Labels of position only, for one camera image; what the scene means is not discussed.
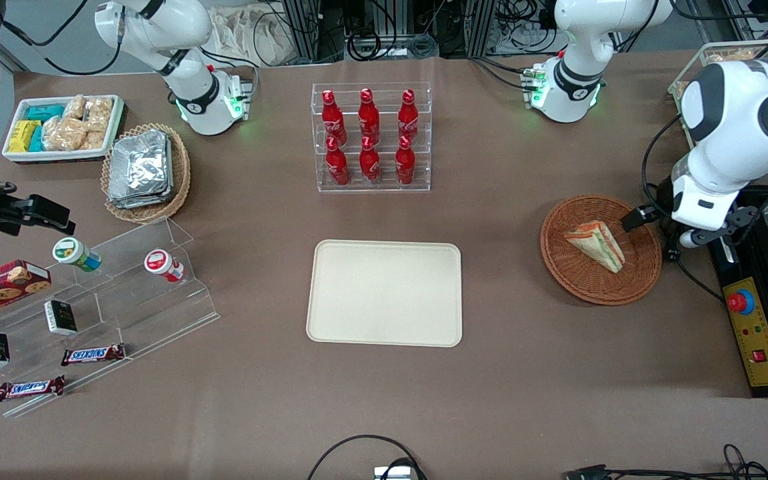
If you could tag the brown Snickers bar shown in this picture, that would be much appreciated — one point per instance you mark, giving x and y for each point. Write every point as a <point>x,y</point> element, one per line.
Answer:
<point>92,354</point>
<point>30,388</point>

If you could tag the white cloth bag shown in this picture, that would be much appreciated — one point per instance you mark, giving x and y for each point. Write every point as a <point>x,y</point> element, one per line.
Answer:
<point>250,33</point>

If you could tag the aluminium frame post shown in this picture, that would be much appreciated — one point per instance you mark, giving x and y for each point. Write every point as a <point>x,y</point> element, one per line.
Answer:
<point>304,26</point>
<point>480,26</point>

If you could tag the small silver device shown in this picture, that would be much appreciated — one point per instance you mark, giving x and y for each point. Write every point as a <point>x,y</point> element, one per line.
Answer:
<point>394,474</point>

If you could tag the teal snack packet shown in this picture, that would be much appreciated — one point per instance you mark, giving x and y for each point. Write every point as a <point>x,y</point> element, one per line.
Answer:
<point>37,140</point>
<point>47,112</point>

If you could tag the yellow snack packet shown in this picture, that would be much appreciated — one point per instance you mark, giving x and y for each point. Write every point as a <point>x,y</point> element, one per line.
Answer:
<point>22,135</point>

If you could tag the green lid yogurt cup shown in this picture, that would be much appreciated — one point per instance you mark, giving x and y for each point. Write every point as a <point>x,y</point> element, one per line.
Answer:
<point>74,253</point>

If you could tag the white rectangular snack tray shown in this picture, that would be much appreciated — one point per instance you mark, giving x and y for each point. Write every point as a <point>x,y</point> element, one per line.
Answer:
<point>57,156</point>

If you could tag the red cola bottle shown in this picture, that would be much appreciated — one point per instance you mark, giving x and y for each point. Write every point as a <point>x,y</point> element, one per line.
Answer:
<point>332,116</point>
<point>338,166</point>
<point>408,114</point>
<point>405,165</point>
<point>368,114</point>
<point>370,165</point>

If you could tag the triangular sandwich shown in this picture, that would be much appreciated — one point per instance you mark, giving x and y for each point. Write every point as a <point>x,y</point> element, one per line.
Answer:
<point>597,243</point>

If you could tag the brown round wicker basket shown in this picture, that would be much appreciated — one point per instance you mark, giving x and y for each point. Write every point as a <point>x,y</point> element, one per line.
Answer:
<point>584,283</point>

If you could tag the beige plastic tray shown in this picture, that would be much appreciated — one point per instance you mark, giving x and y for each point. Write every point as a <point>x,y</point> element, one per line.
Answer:
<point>370,293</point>

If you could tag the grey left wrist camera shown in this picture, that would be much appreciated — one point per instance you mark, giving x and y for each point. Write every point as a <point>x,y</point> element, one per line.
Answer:
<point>717,230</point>

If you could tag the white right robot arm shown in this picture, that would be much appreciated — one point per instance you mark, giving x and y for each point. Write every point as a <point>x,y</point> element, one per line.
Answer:
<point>197,106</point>

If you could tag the bagged fried snack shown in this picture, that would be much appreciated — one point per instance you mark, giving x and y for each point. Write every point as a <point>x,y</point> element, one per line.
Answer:
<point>737,54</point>

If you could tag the clear acrylic stepped shelf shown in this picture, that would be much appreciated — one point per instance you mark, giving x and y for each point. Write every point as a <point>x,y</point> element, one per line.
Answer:
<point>130,313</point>

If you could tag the clear bag of crackers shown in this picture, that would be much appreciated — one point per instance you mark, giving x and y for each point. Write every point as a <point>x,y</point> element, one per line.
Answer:
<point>64,133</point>
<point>75,106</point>
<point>94,140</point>
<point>99,113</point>

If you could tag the black appliance case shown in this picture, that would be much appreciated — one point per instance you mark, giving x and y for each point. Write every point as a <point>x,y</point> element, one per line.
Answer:
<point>750,256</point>

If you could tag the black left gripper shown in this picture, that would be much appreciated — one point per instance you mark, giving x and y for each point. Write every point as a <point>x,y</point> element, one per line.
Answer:
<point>636,218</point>

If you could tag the clear acrylic bottle rack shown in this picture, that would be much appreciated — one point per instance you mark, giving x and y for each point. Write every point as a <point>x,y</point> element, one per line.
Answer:
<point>387,100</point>

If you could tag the yellow emergency stop control box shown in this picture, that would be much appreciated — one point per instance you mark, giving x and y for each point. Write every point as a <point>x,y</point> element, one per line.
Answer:
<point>757,333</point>

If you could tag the silver foil packet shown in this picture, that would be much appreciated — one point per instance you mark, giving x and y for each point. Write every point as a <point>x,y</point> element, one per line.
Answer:
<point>140,203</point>
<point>140,163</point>

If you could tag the tan oval wicker basket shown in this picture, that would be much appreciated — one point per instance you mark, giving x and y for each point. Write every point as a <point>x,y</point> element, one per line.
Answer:
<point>180,173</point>

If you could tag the red lid yogurt cup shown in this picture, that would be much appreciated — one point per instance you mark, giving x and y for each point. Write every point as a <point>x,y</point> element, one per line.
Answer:
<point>160,263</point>

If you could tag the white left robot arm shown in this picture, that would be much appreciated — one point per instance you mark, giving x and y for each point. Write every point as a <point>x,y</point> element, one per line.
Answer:
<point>724,106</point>

